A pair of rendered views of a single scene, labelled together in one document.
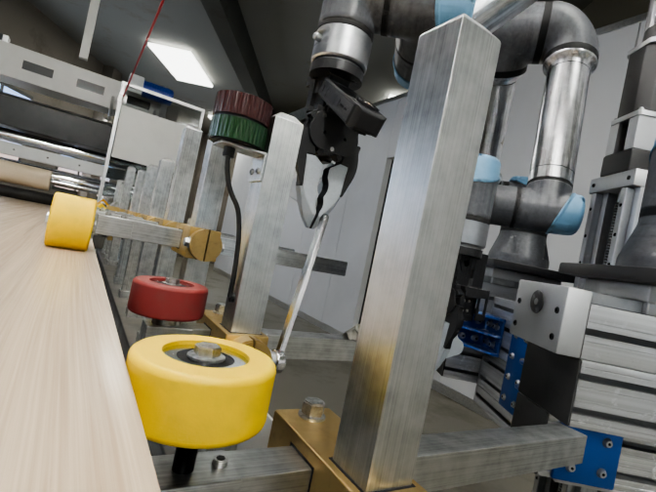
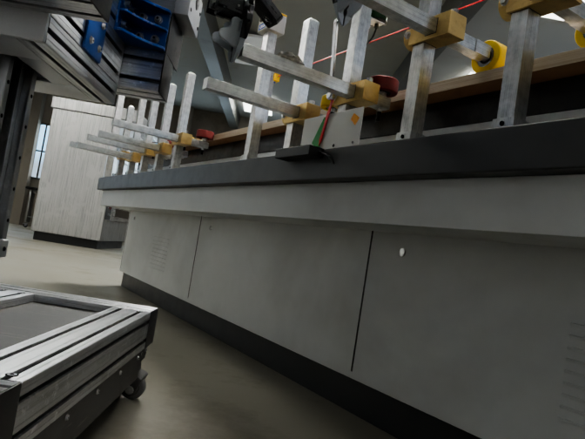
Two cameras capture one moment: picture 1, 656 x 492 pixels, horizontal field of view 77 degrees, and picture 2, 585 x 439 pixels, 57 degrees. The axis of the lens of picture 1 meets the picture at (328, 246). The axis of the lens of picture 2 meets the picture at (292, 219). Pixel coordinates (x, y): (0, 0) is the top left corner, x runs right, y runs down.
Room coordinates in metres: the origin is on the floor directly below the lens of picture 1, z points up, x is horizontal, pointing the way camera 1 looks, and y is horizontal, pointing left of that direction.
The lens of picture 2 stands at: (1.83, -0.03, 0.43)
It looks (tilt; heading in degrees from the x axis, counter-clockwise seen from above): 3 degrees up; 179
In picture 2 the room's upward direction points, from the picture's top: 9 degrees clockwise
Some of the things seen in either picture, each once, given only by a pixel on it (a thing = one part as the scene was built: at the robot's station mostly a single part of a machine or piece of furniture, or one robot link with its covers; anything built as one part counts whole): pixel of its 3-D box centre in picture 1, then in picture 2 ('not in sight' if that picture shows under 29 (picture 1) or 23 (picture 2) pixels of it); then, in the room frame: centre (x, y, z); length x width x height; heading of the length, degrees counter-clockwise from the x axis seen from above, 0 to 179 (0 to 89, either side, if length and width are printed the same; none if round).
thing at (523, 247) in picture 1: (519, 247); not in sight; (1.11, -0.51, 1.09); 0.15 x 0.15 x 0.10
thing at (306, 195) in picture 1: (300, 190); (354, 8); (0.54, 0.05, 1.05); 0.06 x 0.03 x 0.09; 31
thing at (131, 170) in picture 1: (121, 215); not in sight; (1.96, 0.99, 0.94); 0.03 x 0.03 x 0.48; 31
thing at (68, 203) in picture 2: not in sight; (99, 180); (-6.41, -2.97, 1.01); 1.57 x 1.20 x 2.02; 3
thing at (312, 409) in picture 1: (312, 408); not in sight; (0.31, -0.01, 0.86); 0.02 x 0.02 x 0.01
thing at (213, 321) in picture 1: (227, 345); (355, 96); (0.48, 0.09, 0.85); 0.13 x 0.06 x 0.05; 31
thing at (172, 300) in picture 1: (162, 329); (380, 99); (0.46, 0.16, 0.85); 0.08 x 0.08 x 0.11
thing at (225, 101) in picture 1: (242, 111); not in sight; (0.44, 0.12, 1.10); 0.06 x 0.06 x 0.02
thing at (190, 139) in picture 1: (170, 235); (527, 3); (0.89, 0.34, 0.94); 0.03 x 0.03 x 0.48; 31
